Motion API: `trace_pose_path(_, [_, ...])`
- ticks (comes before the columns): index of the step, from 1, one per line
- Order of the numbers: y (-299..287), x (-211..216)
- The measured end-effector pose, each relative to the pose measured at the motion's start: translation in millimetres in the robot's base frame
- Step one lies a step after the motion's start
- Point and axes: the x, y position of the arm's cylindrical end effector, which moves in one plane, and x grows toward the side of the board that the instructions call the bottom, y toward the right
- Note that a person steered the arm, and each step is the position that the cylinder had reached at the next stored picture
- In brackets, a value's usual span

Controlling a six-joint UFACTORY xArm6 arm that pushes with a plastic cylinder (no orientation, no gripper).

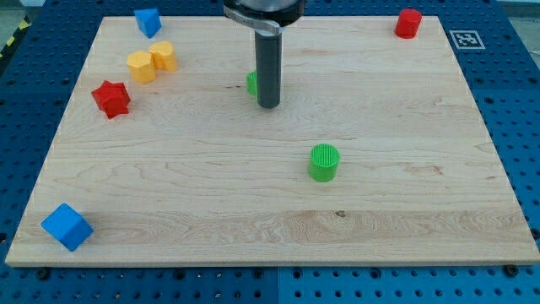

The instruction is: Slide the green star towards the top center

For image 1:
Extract wooden board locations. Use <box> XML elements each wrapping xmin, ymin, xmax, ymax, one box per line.
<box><xmin>6</xmin><ymin>16</ymin><xmax>539</xmax><ymax>268</ymax></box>

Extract red cylinder block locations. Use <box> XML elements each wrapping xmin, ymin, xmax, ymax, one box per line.
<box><xmin>394</xmin><ymin>8</ymin><xmax>423</xmax><ymax>39</ymax></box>

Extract red star block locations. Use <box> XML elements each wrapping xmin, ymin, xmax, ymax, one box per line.
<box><xmin>91</xmin><ymin>80</ymin><xmax>131</xmax><ymax>119</ymax></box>

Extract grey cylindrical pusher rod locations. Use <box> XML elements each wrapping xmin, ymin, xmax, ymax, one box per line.
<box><xmin>255</xmin><ymin>31</ymin><xmax>282</xmax><ymax>109</ymax></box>

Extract green star block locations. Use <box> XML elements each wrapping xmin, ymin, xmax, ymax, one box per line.
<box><xmin>246</xmin><ymin>71</ymin><xmax>257</xmax><ymax>96</ymax></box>

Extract blue triangle block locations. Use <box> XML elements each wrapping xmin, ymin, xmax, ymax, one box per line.
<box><xmin>134</xmin><ymin>8</ymin><xmax>162</xmax><ymax>38</ymax></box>

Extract blue cube block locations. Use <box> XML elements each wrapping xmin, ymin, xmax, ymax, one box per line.
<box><xmin>40</xmin><ymin>204</ymin><xmax>94</xmax><ymax>252</ymax></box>

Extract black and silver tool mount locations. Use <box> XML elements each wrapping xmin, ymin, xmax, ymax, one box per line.
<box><xmin>223</xmin><ymin>0</ymin><xmax>305</xmax><ymax>35</ymax></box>

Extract yellow hexagon block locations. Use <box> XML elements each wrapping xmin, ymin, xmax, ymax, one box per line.
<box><xmin>127</xmin><ymin>51</ymin><xmax>156</xmax><ymax>84</ymax></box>

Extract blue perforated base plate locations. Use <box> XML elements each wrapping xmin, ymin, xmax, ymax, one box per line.
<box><xmin>1</xmin><ymin>0</ymin><xmax>539</xmax><ymax>303</ymax></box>

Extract white fiducial marker tag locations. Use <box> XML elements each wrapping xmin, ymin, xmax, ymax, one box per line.
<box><xmin>450</xmin><ymin>30</ymin><xmax>485</xmax><ymax>50</ymax></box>

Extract green cylinder block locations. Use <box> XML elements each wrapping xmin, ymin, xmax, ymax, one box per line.
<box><xmin>308</xmin><ymin>144</ymin><xmax>340</xmax><ymax>182</ymax></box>

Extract yellow rounded block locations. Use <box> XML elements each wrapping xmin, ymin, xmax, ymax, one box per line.
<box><xmin>148</xmin><ymin>41</ymin><xmax>178</xmax><ymax>72</ymax></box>

